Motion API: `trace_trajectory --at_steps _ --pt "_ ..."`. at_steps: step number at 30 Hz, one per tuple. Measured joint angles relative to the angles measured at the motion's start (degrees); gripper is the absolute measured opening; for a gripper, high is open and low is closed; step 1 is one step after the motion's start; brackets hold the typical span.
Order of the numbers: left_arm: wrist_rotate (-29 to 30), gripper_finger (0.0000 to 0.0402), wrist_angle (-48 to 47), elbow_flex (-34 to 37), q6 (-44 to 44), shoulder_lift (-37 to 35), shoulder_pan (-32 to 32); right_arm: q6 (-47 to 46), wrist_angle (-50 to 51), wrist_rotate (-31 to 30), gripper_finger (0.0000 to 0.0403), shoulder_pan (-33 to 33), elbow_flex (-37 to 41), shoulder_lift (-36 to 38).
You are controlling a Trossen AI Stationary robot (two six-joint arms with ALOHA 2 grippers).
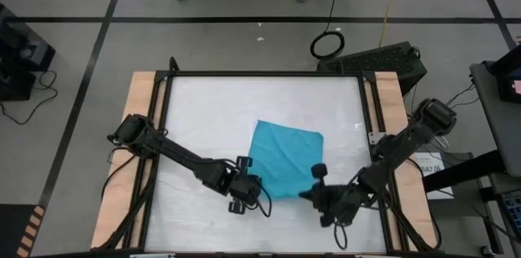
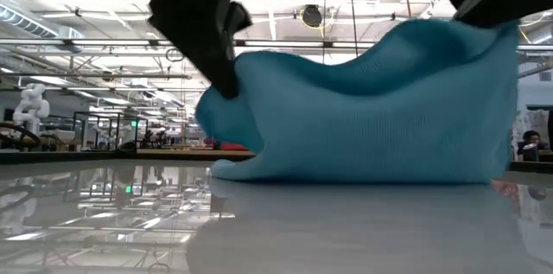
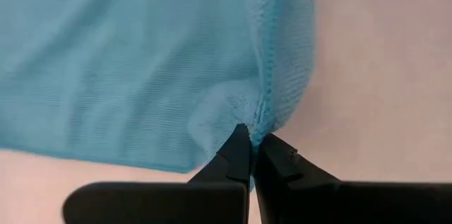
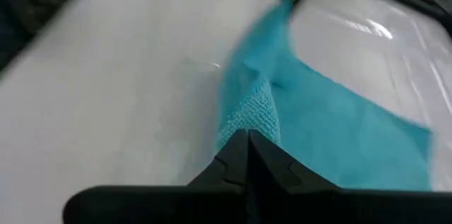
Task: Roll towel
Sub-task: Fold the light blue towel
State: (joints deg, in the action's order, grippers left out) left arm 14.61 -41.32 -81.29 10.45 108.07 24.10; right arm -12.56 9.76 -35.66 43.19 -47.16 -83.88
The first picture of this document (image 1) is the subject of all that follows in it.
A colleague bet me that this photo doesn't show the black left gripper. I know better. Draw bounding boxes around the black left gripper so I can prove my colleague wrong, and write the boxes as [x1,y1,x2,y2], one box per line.
[222,155,264,215]

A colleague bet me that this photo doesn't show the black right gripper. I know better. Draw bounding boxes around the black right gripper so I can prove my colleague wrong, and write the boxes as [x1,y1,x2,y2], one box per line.
[299,163,367,228]

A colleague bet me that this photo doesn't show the blue microfibre towel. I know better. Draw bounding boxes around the blue microfibre towel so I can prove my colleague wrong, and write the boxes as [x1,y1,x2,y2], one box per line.
[247,119,325,201]

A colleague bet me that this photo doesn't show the white paper label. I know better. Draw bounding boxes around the white paper label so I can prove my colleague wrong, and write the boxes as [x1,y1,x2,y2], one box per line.
[410,151,456,201]

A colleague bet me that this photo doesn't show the black computer tower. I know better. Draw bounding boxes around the black computer tower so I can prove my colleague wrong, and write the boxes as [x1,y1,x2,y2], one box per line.
[316,41,428,97]

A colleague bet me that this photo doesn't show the black stand leg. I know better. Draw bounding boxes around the black stand leg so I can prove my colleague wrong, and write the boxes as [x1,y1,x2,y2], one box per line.
[422,149,506,193]

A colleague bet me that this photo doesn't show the grey side table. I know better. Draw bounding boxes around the grey side table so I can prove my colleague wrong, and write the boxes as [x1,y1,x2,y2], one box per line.
[470,60,521,178]

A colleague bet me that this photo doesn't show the blue-lit keyboard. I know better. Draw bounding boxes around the blue-lit keyboard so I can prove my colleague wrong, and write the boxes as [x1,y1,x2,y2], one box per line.
[501,190,521,229]

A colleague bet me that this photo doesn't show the black device with pink screen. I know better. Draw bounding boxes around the black device with pink screen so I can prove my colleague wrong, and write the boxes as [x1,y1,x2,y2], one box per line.
[490,44,521,104]

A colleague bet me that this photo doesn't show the black mat with orange stripes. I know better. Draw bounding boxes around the black mat with orange stripes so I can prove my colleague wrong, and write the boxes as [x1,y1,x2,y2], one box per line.
[0,203,46,258]

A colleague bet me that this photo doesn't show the small black equipment box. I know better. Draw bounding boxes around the small black equipment box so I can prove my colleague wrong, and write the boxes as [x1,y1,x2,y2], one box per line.
[0,66,37,103]

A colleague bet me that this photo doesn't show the large black equipment box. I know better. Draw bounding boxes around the large black equipment box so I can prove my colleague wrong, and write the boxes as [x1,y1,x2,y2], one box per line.
[0,3,57,72]

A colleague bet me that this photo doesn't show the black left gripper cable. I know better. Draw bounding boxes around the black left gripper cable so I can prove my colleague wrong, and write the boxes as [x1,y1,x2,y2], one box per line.
[252,180,274,219]

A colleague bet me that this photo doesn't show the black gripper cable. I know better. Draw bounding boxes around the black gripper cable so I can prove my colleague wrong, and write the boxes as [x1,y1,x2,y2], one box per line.
[252,180,274,219]
[333,221,349,251]

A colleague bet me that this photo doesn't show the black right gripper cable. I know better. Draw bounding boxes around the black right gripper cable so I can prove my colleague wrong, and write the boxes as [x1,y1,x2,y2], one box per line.
[333,221,349,251]

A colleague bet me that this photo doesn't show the silver metal bracket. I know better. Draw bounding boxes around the silver metal bracket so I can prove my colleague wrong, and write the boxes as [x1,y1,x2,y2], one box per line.
[368,130,387,146]

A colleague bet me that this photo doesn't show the black aluminium table frame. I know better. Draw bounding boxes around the black aluminium table frame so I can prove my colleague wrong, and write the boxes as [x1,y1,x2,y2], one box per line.
[96,56,444,256]

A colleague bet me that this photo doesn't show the coiled black floor cable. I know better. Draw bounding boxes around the coiled black floor cable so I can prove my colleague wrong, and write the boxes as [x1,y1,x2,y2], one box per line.
[309,0,346,62]

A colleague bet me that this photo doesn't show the yellow floor cable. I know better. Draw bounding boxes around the yellow floor cable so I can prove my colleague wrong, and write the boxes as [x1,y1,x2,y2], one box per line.
[378,0,408,47]

